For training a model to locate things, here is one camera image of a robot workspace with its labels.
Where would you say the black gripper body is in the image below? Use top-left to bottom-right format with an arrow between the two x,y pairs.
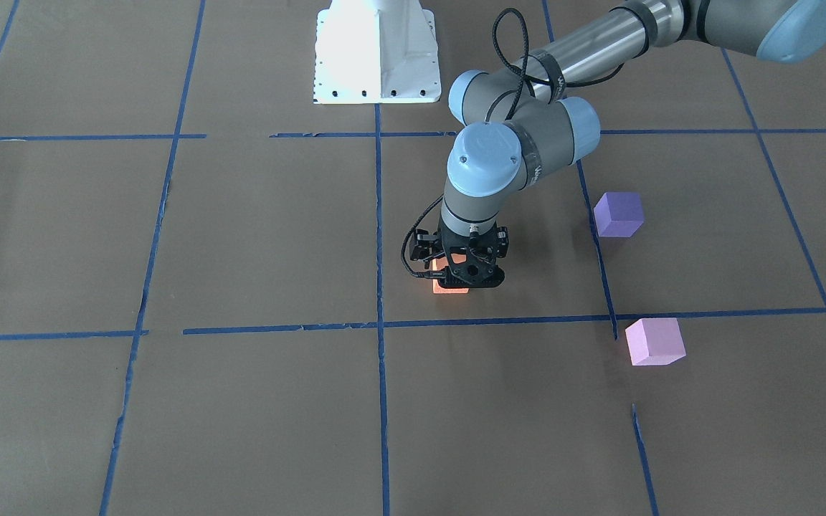
411,224 -> 509,264

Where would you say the orange foam cube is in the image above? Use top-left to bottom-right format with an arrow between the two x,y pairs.
429,254 -> 470,295

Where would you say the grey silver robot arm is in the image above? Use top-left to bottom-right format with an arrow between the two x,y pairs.
401,1 -> 826,290

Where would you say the purple foam cube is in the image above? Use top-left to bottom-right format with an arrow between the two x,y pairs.
593,191 -> 645,238

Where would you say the pink foam cube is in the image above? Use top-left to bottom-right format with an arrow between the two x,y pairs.
625,317 -> 686,366

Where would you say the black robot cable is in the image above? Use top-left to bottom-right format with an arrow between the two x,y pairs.
401,8 -> 625,280

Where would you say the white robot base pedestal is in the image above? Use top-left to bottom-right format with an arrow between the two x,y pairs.
313,1 -> 442,105

